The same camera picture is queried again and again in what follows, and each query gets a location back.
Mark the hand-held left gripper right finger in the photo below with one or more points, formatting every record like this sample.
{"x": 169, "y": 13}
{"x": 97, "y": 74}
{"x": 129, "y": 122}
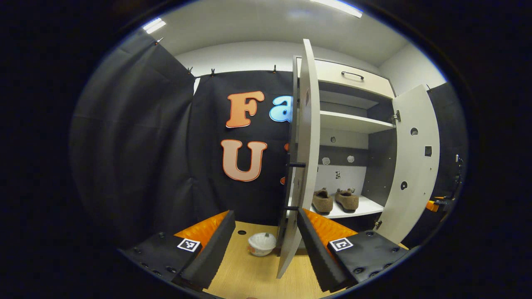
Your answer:
{"x": 316, "y": 253}

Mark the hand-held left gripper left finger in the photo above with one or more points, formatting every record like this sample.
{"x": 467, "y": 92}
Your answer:
{"x": 216, "y": 253}

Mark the white shoe cabinet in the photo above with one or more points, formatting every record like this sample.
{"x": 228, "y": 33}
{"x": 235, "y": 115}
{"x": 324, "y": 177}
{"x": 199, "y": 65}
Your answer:
{"x": 380, "y": 166}

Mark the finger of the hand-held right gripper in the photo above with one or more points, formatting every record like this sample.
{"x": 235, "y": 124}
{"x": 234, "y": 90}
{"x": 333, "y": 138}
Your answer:
{"x": 433, "y": 206}

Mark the white lidded bowl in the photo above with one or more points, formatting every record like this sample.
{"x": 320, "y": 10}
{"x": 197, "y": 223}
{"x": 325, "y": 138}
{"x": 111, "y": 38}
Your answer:
{"x": 262, "y": 243}

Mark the black backdrop cloth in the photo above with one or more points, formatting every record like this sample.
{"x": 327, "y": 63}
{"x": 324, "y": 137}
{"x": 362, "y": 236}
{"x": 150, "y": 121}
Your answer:
{"x": 133, "y": 141}
{"x": 249, "y": 199}
{"x": 447, "y": 124}

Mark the ceiling light panel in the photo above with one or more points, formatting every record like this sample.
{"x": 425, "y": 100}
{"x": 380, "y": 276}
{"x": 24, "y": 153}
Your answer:
{"x": 336, "y": 7}
{"x": 153, "y": 25}

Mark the white cabinet shelf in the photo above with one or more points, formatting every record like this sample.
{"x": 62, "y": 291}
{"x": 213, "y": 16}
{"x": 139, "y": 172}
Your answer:
{"x": 365, "y": 207}
{"x": 353, "y": 121}

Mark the white cabinet drawer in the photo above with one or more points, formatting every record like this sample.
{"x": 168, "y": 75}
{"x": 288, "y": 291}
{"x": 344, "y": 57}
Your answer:
{"x": 328, "y": 70}

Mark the brown fuzzy shoe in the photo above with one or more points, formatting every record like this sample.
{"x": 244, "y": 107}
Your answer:
{"x": 322, "y": 202}
{"x": 348, "y": 200}

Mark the white cabinet door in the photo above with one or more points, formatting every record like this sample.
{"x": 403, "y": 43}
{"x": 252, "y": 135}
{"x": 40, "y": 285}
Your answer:
{"x": 309, "y": 124}
{"x": 415, "y": 166}

